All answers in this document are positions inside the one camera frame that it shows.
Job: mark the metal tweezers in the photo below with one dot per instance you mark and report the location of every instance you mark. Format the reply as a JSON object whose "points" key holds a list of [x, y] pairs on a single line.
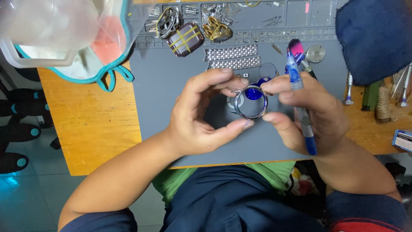
{"points": [[398, 82]]}

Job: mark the group of silver spring bars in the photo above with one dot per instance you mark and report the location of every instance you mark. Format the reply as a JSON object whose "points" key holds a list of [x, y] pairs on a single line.
{"points": [[154, 24]]}

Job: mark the pile of silver pins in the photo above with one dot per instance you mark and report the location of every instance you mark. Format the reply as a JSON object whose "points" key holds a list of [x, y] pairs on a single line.
{"points": [[219, 11]]}

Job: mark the silver precision screwdriver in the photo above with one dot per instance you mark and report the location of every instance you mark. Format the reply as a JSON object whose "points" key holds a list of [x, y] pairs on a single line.
{"points": [[405, 85], [348, 88]]}

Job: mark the blue and white box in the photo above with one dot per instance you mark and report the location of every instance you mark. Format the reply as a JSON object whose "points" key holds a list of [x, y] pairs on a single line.
{"points": [[403, 140]]}

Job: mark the colourful bag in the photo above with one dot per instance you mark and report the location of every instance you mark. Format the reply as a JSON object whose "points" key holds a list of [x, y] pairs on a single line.
{"points": [[301, 183]]}

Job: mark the black chair base teal wheels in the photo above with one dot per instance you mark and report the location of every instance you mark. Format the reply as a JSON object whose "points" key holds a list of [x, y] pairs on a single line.
{"points": [[19, 106]]}

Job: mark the blue round watch dial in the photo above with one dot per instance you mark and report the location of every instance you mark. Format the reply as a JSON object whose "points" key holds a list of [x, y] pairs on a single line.
{"points": [[253, 94]]}

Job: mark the grey silicone work mat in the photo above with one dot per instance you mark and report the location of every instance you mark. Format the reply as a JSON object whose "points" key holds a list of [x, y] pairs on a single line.
{"points": [[161, 96]]}

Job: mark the small pink strip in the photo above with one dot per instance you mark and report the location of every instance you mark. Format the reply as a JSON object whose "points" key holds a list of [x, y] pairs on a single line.
{"points": [[306, 7]]}

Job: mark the clear bag with teal trim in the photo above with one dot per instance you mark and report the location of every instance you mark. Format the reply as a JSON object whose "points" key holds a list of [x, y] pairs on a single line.
{"points": [[107, 48]]}

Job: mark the navy blue cloth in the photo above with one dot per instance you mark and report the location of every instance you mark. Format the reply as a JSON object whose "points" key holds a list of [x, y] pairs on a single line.
{"points": [[375, 38]]}

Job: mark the blue cleaning pen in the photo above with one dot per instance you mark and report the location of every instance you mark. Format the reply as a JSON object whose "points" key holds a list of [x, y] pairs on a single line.
{"points": [[294, 74]]}

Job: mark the small blue watch part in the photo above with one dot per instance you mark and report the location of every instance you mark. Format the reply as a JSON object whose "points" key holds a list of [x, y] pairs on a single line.
{"points": [[264, 80]]}

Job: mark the person's right hand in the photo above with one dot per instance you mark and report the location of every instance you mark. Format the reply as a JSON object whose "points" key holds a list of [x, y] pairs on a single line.
{"points": [[322, 119]]}

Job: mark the green shirt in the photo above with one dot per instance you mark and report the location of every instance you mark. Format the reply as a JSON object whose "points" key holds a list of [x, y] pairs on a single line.
{"points": [[170, 183]]}

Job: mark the brown box with yellow bands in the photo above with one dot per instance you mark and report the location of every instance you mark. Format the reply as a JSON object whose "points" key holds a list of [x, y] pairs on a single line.
{"points": [[185, 39]]}

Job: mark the spool of brown twine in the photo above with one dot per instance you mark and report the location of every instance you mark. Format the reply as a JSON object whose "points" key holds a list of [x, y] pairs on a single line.
{"points": [[383, 104]]}

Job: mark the silver watch with yellow band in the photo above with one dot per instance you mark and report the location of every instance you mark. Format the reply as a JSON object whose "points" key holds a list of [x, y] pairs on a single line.
{"points": [[167, 22]]}

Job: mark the round silver case back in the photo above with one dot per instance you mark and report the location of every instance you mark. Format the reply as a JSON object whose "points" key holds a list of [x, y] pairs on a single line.
{"points": [[315, 53]]}

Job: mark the navy blue jacket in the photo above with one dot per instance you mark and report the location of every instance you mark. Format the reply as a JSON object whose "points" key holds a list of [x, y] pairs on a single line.
{"points": [[231, 206]]}

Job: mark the round clear watch crystal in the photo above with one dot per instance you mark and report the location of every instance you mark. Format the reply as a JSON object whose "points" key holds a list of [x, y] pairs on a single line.
{"points": [[267, 70]]}

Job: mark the person's left hand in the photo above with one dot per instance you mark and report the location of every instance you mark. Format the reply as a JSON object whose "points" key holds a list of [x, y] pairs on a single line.
{"points": [[186, 122]]}

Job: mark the pink bristle brush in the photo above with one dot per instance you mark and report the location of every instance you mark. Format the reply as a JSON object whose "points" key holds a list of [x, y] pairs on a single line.
{"points": [[296, 46]]}

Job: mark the clear plastic container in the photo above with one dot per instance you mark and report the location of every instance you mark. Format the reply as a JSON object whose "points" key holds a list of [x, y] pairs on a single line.
{"points": [[48, 25]]}

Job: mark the small bronze pin tool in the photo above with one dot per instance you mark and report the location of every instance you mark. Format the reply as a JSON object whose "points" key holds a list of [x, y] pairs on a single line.
{"points": [[276, 49]]}

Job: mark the silver round watch case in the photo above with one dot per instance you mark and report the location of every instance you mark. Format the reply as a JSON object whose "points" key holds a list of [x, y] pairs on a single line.
{"points": [[239, 112]]}

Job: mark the group of thin metal bits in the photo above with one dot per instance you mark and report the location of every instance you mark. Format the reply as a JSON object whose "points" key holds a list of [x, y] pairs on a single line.
{"points": [[272, 21]]}

